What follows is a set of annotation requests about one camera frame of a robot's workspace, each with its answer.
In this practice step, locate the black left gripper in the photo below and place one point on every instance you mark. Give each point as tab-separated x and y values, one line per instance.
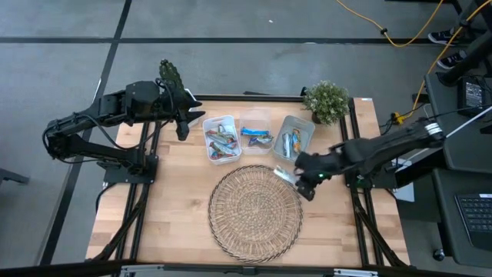
178	111

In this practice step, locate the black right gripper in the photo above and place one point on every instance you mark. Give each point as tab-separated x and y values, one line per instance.
319	165

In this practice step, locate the white silver granola bar wrapper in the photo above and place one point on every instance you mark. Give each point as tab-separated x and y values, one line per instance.
283	175

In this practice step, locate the white blue granola bar wrapper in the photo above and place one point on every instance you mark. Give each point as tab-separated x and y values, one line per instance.
286	144

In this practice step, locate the blue orange granola bar wrapper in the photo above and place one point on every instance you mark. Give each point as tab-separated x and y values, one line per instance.
296	140

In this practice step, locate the red multicolour granola bar wrapper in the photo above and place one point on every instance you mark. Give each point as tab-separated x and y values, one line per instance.
221	135
226	147
217	155

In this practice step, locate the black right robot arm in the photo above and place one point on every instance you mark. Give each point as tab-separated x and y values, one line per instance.
392	144

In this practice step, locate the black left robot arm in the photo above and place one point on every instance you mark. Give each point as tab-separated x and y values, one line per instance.
77	144

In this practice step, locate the tall green cactus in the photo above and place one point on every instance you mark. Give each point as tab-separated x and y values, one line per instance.
169	73

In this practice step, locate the round woven straw mat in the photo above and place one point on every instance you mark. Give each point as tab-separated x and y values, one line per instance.
255	215

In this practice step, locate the bushy green potted plant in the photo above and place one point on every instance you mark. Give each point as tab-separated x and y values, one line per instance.
326	102

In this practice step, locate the black caster wheel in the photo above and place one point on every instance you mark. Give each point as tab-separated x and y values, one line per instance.
439	255

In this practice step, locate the black side desk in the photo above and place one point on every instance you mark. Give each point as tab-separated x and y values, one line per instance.
461	154

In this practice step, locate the black laptop keyboard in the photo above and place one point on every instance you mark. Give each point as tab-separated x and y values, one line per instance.
478	215

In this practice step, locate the black power adapter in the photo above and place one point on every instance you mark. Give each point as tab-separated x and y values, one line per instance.
473	94

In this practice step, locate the person's shoe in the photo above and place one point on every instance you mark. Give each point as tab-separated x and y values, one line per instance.
442	37
453	60

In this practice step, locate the grey stand foot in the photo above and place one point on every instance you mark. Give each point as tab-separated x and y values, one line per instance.
11	176

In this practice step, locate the black aluminium rail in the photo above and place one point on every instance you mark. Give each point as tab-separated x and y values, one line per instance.
230	269
250	97

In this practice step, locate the black aluminium frame rails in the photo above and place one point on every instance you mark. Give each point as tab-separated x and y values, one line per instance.
359	215
134	215

